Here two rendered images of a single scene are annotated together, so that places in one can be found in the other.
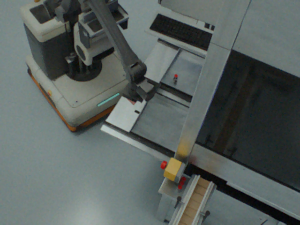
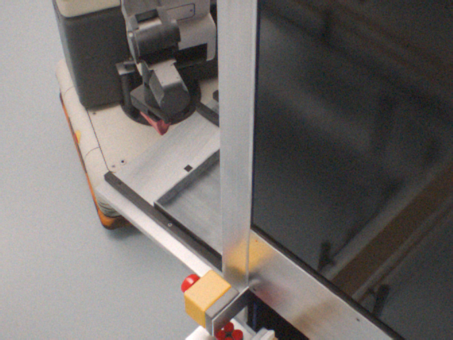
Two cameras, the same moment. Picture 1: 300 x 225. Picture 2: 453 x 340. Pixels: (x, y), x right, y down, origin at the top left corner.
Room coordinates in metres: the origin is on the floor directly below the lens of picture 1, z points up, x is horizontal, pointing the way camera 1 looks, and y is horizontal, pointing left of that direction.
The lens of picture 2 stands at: (0.08, -0.47, 2.27)
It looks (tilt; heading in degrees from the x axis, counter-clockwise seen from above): 52 degrees down; 25
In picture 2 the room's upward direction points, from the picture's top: 1 degrees counter-clockwise
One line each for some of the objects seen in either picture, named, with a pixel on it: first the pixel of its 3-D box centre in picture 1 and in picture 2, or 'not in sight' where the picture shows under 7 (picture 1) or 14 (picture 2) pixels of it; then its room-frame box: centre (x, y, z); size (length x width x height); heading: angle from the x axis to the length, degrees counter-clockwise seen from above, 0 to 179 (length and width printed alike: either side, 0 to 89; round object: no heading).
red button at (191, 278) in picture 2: (165, 165); (193, 287); (0.73, -0.11, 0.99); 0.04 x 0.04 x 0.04; 71
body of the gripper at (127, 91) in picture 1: (135, 89); (159, 90); (0.98, 0.08, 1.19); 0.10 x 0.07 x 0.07; 70
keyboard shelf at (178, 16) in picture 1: (185, 29); not in sight; (1.75, -0.15, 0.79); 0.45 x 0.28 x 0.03; 74
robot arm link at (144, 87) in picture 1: (142, 82); (164, 66); (0.95, 0.05, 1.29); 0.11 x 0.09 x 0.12; 47
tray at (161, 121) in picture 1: (170, 125); (254, 213); (0.99, -0.12, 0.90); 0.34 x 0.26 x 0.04; 72
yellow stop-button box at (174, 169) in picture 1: (174, 169); (211, 301); (0.71, -0.15, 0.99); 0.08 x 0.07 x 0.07; 71
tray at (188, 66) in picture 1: (197, 78); not in sight; (1.31, -0.23, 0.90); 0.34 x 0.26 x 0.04; 71
